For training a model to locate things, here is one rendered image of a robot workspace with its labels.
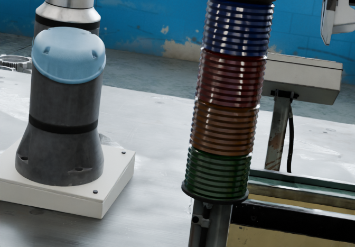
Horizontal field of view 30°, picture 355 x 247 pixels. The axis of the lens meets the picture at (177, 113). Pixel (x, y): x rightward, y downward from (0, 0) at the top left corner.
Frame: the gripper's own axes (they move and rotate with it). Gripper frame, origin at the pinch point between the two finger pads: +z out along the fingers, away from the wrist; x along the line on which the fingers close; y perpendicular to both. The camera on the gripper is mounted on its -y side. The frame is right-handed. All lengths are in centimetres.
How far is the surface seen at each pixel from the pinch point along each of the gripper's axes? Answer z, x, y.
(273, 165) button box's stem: 21.9, 6.1, -5.1
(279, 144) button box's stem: 18.6, 4.0, -4.7
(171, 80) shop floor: -139, 425, -75
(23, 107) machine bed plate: 7, 47, -64
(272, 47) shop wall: -210, 488, 7
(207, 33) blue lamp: 25, -52, -16
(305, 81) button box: 9.9, -3.8, -2.5
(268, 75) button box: 9.8, -3.9, -8.5
